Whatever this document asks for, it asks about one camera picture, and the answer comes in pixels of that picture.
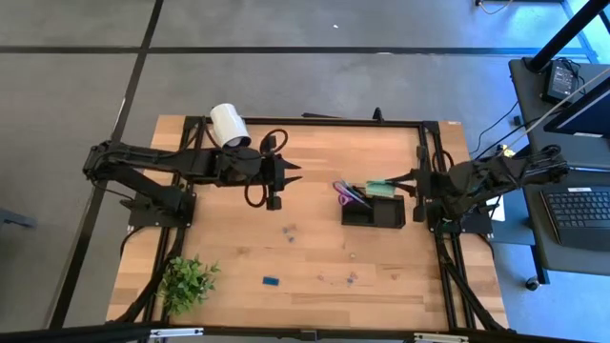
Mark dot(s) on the black mesh desk organizer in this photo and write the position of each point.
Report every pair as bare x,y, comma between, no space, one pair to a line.
388,214

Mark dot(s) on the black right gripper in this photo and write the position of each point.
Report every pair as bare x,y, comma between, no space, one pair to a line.
431,186

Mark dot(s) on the black caster wheel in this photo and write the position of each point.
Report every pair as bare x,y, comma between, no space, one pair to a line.
532,284

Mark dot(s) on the black aluminium table frame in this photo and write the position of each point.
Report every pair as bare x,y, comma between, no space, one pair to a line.
310,122

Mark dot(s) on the black power adapter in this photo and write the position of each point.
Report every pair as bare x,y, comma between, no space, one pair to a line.
560,81

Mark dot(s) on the green sticky note pad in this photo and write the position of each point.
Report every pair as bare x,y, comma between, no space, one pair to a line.
380,188

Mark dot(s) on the black pole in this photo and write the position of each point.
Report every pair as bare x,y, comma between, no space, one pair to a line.
567,33

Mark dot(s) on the black beam with metal brackets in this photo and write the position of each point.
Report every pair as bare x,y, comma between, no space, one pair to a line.
95,333

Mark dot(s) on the small rectangular eraser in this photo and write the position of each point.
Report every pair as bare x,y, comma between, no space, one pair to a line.
270,281

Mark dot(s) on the green artificial plant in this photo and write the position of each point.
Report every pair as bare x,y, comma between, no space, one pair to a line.
187,285

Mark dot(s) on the dark laptop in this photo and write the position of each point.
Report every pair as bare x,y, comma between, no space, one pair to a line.
576,214

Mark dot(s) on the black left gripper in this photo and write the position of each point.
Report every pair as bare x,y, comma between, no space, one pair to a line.
274,174

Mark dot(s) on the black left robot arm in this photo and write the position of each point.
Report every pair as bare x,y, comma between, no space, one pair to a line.
157,162

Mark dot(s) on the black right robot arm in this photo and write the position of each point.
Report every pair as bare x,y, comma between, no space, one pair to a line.
495,178

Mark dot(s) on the dark office desk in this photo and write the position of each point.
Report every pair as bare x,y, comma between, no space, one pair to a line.
529,124

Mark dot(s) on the black monitor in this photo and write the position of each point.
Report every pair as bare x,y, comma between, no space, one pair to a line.
581,116

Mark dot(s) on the white paper sheet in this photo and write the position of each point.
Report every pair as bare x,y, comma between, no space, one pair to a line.
499,212

